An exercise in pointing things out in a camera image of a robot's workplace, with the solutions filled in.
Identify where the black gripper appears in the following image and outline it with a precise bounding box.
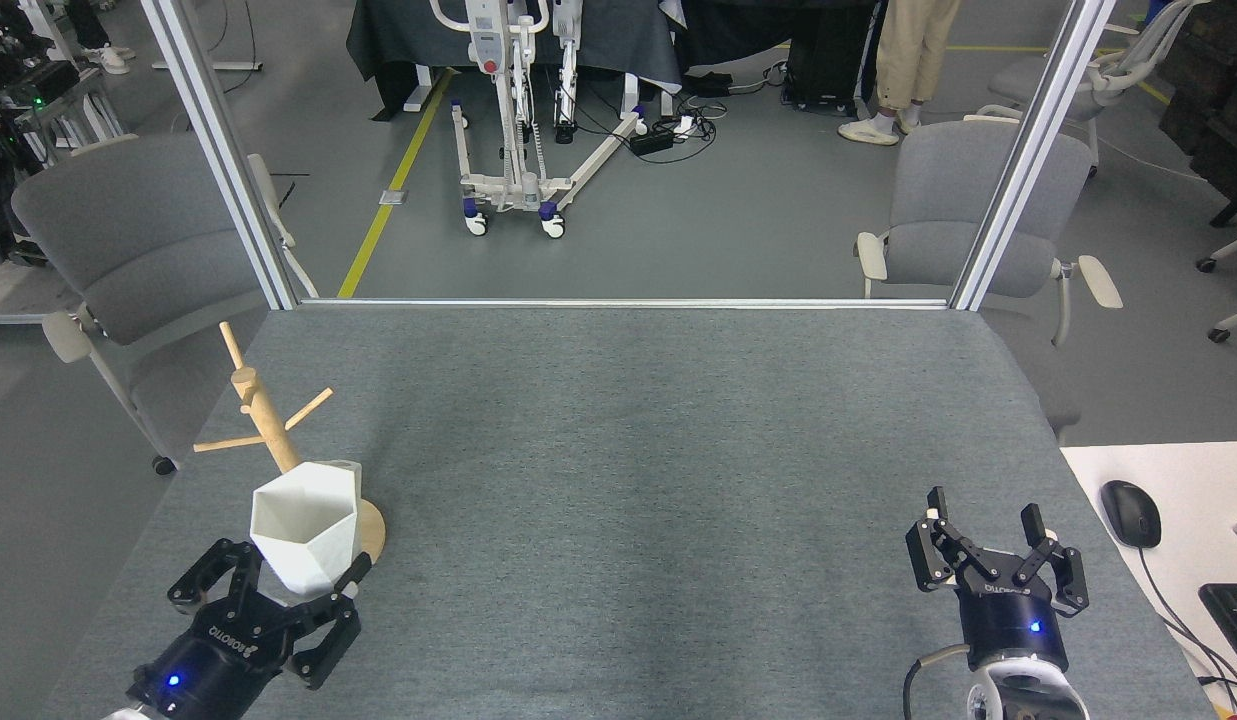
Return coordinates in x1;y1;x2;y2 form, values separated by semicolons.
126;538;375;720
905;487;1092;670

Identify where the white faceted cup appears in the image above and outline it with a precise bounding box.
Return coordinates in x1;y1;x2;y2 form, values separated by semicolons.
250;459;364;599

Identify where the wooden cup rack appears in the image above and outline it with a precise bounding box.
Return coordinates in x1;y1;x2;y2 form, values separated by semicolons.
193;321;387;569

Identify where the black storage unit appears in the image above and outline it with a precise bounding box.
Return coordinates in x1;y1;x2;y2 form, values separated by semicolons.
1158;0;1237;226

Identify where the equipment rack with electronics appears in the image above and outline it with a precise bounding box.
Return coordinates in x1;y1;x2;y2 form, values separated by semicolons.
0;0;129;266

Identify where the black computer mouse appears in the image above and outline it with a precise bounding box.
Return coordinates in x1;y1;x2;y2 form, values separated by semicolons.
1099;480;1163;549

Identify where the white desk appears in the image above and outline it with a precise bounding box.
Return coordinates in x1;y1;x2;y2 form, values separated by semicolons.
1061;441;1237;720

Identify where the black keyboard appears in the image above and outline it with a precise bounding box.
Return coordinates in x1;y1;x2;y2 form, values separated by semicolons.
1199;583;1237;683

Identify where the white office chair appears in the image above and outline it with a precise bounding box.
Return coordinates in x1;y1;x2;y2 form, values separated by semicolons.
976;0;1207;179
1196;228;1237;344

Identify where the grey chair with beige armrests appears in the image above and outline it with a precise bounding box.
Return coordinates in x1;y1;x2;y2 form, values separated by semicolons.
10;132;319;476
856;118;1124;446

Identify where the silver aluminium crossbar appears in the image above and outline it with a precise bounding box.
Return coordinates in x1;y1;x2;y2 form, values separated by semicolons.
296;297;951;310

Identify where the standing person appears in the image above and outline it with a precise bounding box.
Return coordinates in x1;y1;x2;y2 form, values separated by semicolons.
838;0;964;147

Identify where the black case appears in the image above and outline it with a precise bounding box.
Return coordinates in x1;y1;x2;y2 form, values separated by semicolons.
783;0;884;113

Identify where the person with white shoes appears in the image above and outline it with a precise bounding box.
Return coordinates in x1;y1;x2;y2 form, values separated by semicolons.
70;0;137;78

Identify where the white stand on wheels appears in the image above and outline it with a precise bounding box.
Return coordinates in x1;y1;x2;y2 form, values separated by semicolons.
428;0;651;239

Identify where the dark cloth covered table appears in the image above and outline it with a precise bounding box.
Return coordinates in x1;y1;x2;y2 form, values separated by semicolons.
346;0;684;121

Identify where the black mouse cable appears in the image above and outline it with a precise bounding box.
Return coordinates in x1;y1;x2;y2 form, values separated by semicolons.
1138;545;1237;693

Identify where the silver aluminium post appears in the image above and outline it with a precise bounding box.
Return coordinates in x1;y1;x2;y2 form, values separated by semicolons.
948;0;1119;311
138;0;301;311

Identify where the black floor cable bundle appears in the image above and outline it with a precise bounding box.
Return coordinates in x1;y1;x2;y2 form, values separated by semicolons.
668;62;789;166

